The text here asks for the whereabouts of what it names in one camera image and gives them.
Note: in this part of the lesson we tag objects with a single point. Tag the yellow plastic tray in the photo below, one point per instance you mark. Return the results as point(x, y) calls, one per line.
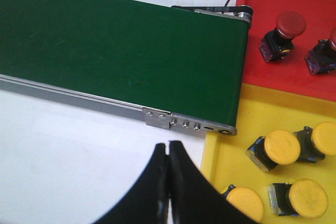
point(262, 110)

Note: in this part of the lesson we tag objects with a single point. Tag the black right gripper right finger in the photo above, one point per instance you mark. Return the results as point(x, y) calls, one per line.
point(193, 198)

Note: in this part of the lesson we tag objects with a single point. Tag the green conveyor belt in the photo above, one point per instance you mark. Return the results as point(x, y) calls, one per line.
point(118, 56)

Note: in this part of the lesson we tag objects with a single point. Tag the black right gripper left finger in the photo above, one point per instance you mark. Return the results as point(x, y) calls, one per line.
point(147, 201)

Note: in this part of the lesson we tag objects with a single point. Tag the yellow mushroom push button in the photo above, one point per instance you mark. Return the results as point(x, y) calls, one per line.
point(245, 200)

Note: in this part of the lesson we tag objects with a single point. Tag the red plastic tray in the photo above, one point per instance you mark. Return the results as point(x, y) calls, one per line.
point(292, 73)

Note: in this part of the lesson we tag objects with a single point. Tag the red push button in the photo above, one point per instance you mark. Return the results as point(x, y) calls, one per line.
point(321, 59)
point(277, 43)

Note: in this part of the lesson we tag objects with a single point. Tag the steel conveyor support bracket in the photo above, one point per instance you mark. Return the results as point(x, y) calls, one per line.
point(157, 118)

